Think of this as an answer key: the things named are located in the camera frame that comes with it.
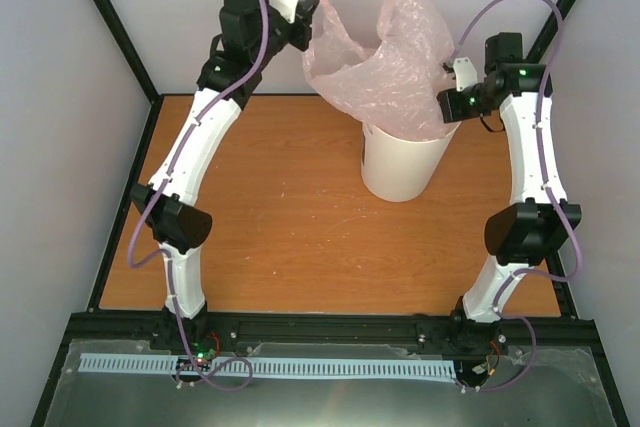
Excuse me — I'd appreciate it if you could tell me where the pink translucent plastic trash bag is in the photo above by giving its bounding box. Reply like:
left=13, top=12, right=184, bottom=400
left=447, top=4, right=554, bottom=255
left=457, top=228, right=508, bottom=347
left=302, top=0, right=454, bottom=141

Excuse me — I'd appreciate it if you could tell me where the white plastic trash bin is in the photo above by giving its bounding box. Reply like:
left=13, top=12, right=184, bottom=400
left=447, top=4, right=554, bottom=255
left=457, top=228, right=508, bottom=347
left=361, top=124, right=458, bottom=203

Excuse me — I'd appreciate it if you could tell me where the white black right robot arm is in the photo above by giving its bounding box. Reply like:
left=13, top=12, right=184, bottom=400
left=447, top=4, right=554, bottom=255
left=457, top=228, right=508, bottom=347
left=437, top=33, right=582, bottom=354

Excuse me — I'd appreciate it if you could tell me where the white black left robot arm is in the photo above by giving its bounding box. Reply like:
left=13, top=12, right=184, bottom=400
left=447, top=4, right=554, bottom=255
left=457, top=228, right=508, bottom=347
left=130, top=0, right=320, bottom=350

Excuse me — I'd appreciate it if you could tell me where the green lit circuit board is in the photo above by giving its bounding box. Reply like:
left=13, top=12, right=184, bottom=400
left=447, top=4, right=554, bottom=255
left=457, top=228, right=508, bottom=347
left=177, top=332, right=221, bottom=373

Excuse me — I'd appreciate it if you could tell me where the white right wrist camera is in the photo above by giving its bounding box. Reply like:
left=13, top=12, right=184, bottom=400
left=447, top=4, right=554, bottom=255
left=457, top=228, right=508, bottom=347
left=443, top=57, right=478, bottom=92

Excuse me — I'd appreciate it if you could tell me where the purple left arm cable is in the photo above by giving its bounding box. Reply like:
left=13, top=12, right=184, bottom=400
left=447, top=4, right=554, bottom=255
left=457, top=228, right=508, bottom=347
left=127, top=0, right=271, bottom=392

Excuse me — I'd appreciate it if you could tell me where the black frame post left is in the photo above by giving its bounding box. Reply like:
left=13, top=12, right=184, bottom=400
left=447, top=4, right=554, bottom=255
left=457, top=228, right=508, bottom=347
left=92, top=0, right=160, bottom=104

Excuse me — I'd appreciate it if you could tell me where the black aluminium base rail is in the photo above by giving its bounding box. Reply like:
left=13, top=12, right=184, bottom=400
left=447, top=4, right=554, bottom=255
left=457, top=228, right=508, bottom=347
left=64, top=310, right=603, bottom=359

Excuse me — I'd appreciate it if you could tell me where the right small wired circuit board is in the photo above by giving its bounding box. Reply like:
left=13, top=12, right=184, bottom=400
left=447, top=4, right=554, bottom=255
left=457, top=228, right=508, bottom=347
left=472, top=341, right=502, bottom=378

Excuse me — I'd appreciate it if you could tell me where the light blue slotted cable duct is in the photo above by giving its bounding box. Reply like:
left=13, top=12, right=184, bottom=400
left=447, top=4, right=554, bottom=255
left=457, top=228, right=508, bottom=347
left=77, top=353, right=456, bottom=383

